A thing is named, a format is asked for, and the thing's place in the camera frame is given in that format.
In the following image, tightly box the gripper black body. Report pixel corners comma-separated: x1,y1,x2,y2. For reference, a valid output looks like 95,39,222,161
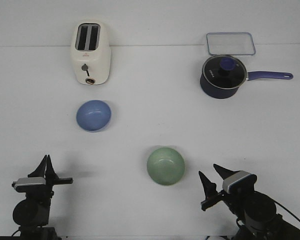
20,172,73,200
200,190,243,215

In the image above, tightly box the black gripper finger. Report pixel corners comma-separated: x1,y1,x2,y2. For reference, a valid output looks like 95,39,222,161
213,163,236,180
45,154,57,179
198,171,218,198
34,155,48,178

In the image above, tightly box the green bowl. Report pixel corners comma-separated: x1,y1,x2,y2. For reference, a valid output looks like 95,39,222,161
146,147,186,186

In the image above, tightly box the blue bowl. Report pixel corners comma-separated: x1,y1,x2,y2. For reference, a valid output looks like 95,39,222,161
76,100,112,132

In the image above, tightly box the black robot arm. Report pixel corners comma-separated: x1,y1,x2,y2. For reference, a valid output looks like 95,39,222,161
11,154,73,240
198,164,300,240

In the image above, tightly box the dark blue saucepan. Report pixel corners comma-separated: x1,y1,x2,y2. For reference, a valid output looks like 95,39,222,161
199,56,294,99

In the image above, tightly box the glass saucepan lid blue knob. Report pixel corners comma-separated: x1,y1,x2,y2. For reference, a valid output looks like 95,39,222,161
202,55,247,90

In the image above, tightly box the clear plastic container blue rim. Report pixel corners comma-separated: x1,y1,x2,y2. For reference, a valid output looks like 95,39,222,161
206,32,256,56

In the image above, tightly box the cream two-slot toaster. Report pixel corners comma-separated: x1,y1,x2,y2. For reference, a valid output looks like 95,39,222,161
70,20,111,85

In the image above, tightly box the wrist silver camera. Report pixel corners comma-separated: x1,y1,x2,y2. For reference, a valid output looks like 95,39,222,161
11,176,46,193
222,170,257,194

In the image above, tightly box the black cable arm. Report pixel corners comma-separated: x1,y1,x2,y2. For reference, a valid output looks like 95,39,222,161
264,193,300,232

